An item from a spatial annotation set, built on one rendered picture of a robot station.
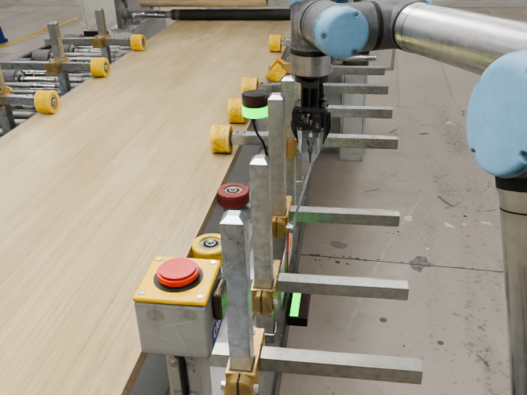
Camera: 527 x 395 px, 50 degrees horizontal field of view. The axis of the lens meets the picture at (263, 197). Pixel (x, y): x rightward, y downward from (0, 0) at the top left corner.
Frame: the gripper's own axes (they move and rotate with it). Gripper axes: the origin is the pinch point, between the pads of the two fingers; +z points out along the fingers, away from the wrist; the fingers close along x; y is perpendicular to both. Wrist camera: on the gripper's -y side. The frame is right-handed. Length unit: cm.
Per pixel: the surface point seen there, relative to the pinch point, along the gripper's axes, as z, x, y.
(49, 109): 9, -94, -54
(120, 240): 11.6, -39.3, 23.1
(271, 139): -5.2, -8.6, 3.7
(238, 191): 10.9, -17.8, -1.6
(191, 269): -21, -6, 78
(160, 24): 22, -128, -284
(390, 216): 15.4, 19.7, -0.6
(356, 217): 16.1, 11.5, -0.6
